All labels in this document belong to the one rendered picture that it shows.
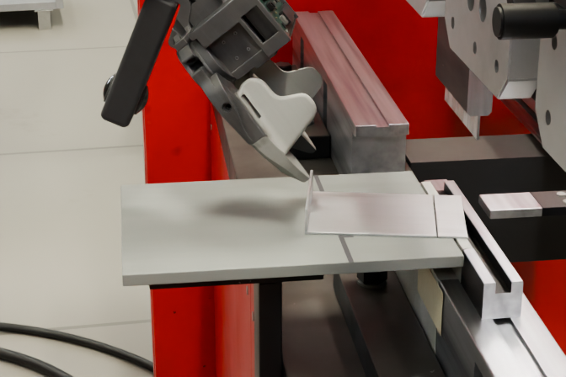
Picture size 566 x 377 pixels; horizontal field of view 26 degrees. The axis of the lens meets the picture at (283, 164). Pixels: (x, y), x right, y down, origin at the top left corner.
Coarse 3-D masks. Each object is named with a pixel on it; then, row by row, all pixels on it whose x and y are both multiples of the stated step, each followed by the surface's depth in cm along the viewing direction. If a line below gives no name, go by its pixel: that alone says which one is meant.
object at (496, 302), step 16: (448, 192) 108; (464, 208) 103; (480, 224) 100; (480, 240) 99; (464, 256) 96; (480, 256) 97; (496, 256) 95; (464, 272) 96; (480, 272) 92; (496, 272) 94; (512, 272) 92; (464, 288) 96; (480, 288) 92; (496, 288) 92; (512, 288) 91; (480, 304) 92; (496, 304) 91; (512, 304) 91
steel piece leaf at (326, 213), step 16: (320, 192) 106; (336, 192) 106; (320, 208) 103; (336, 208) 103; (352, 208) 103; (368, 208) 103; (384, 208) 103; (400, 208) 103; (416, 208) 103; (432, 208) 103; (320, 224) 100; (336, 224) 100; (352, 224) 100; (368, 224) 100; (384, 224) 100; (400, 224) 100; (416, 224) 100; (432, 224) 100
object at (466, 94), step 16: (448, 48) 99; (448, 64) 100; (464, 64) 95; (448, 80) 100; (464, 80) 95; (448, 96) 104; (464, 96) 95; (480, 96) 94; (464, 112) 99; (480, 112) 95
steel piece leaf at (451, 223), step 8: (440, 200) 104; (448, 200) 104; (456, 200) 104; (440, 208) 103; (448, 208) 103; (456, 208) 103; (440, 216) 101; (448, 216) 101; (456, 216) 101; (464, 216) 101; (440, 224) 100; (448, 224) 100; (456, 224) 100; (464, 224) 100; (440, 232) 98; (448, 232) 98; (456, 232) 98; (464, 232) 98
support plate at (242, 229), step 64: (128, 192) 107; (192, 192) 107; (256, 192) 107; (384, 192) 107; (128, 256) 95; (192, 256) 95; (256, 256) 95; (320, 256) 95; (384, 256) 95; (448, 256) 95
